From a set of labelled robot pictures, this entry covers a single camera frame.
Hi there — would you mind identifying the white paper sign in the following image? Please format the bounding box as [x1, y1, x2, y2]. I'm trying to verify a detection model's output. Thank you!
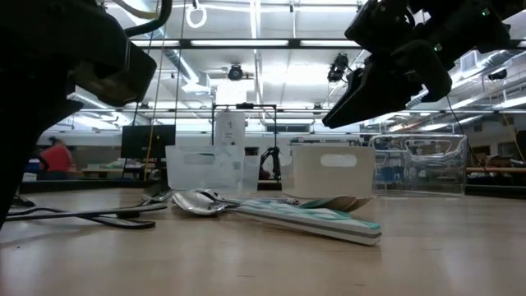
[214, 110, 247, 147]

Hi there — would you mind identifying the white hanging ring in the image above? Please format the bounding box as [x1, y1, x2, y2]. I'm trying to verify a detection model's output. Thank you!
[185, 2, 208, 30]

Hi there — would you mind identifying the thick black gripper cable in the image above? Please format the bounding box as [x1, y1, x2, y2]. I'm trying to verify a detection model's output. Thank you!
[122, 0, 173, 39]

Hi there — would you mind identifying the white plastic bin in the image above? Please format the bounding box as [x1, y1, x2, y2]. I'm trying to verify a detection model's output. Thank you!
[283, 144, 376, 199]

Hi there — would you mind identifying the teal-white handled silver spoon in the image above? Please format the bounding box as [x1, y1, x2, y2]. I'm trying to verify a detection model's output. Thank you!
[192, 187, 371, 231]
[171, 191, 382, 247]

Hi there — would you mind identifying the black monitor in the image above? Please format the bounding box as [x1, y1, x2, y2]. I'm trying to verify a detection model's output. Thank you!
[120, 124, 178, 160]

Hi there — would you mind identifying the clear transparent plastic bin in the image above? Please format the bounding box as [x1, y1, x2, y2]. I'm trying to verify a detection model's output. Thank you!
[368, 133, 469, 197]

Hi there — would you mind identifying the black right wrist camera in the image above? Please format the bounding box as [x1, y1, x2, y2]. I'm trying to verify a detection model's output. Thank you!
[344, 0, 416, 55]

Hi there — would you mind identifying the frosted plastic bin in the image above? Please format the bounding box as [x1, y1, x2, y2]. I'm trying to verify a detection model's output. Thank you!
[164, 144, 261, 197]

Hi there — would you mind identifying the black ceiling camera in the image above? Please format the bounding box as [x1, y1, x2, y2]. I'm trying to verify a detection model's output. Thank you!
[227, 62, 245, 81]
[326, 52, 351, 84]

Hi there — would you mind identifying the person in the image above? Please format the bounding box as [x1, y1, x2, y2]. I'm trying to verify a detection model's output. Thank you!
[38, 136, 78, 182]

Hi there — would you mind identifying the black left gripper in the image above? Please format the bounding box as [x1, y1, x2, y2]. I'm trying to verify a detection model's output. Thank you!
[0, 0, 158, 229]

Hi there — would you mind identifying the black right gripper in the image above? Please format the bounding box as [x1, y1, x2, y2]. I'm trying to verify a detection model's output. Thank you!
[321, 7, 511, 130]

